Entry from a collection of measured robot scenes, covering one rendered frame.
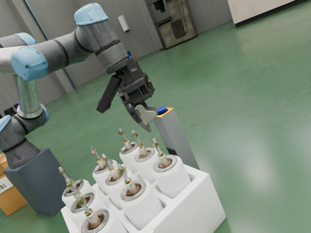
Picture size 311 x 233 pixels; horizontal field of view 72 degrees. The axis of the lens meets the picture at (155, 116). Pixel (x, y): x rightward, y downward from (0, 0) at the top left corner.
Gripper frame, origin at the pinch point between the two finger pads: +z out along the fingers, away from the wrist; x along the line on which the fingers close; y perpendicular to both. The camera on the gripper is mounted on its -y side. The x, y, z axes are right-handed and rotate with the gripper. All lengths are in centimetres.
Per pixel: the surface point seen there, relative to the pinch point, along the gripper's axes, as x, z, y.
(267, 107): 59, 37, 45
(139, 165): 0.3, 10.7, -8.4
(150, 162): 0.6, 11.0, -4.6
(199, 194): -8.1, 21.5, 6.7
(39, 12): 752, -318, -398
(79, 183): -0.6, 7.9, -30.8
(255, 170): 13.7, 37.3, 24.1
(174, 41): 665, -3, -10
